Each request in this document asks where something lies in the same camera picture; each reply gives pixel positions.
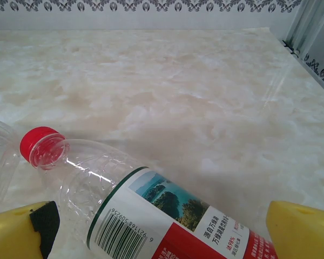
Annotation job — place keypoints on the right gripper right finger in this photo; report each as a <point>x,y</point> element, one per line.
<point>302,237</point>

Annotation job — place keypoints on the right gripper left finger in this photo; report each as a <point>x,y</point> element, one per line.
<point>10,237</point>

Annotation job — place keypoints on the clear unlabelled bottle white cap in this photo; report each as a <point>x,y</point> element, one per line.
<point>0,162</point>

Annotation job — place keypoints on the clear bottle red white label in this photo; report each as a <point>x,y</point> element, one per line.
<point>151,215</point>

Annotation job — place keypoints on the aluminium frame post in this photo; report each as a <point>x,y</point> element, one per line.
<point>299,27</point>

